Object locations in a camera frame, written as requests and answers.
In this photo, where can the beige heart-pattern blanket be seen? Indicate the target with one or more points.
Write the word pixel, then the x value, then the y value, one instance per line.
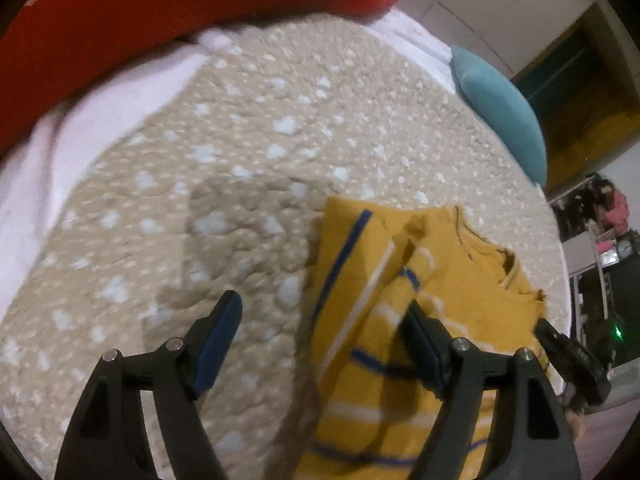
pixel 225 189

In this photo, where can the white built-in wardrobe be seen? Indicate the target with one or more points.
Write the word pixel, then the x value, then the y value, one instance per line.
pixel 509 34

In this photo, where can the red quilt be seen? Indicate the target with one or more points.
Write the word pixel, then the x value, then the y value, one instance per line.
pixel 53 48

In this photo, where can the teal pillow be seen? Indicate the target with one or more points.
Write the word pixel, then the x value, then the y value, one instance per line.
pixel 504 109

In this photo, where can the pink white bed sheet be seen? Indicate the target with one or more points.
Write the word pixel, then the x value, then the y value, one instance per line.
pixel 41 171

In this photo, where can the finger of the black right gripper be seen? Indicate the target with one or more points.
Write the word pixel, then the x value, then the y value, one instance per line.
pixel 575 364

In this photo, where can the pink clothing on shelf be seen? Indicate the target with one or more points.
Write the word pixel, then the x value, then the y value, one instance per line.
pixel 614 212

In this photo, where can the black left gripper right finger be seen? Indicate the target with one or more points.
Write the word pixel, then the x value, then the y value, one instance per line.
pixel 502 405

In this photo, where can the dark wooden door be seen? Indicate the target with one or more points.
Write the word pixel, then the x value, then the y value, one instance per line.
pixel 585 102

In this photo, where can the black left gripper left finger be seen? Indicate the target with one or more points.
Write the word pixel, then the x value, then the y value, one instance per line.
pixel 127 396

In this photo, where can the yellow striped small sweater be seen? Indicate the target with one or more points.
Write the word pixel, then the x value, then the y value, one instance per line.
pixel 374 262

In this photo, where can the white shelf unit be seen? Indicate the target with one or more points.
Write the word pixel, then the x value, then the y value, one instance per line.
pixel 591 255

